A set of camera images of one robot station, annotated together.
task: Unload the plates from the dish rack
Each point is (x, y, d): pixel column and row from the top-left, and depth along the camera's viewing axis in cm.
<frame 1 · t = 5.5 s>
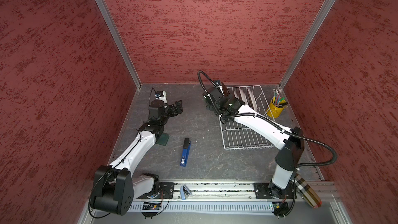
left hand: (175, 105, 85), fingers open
right hand: (217, 101, 81), fingers open
yellow pen cup: (273, 111, 99), point 8 cm above the table
pens in cup: (277, 100, 99), point 12 cm above the table
blue black stapler: (187, 144, 88), point 4 cm above the table
green sponge: (164, 139, 93), on the table

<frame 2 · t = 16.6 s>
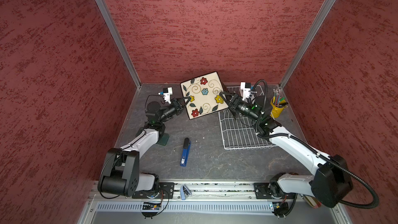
left hand: (191, 100, 76), fingers closed
right hand: (219, 98, 71), fingers open
floral square plate: (204, 92, 78), point 31 cm above the table
the other named things where they were.

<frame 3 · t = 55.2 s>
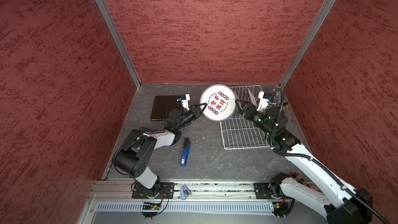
left hand: (208, 106, 80), fingers closed
right hand: (236, 105, 72), fingers open
white round plate: (221, 101, 80), point 26 cm above the table
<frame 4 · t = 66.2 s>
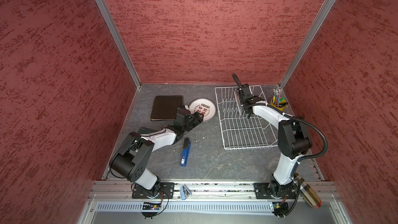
left hand: (201, 120, 91), fingers open
right hand: (253, 102, 95), fingers open
white round plate: (204, 106, 109), point 2 cm above the table
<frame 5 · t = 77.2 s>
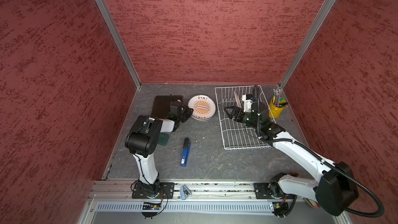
left hand: (194, 111, 99), fingers closed
right hand: (227, 113, 80), fingers open
white round plate 2: (204, 107, 104), point 5 cm above the table
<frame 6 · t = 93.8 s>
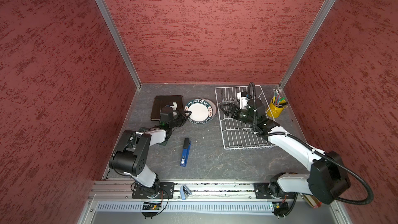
left hand: (192, 114, 91), fingers closed
right hand: (222, 111, 80), fingers open
white round plate 3: (201, 111, 94), point 11 cm above the table
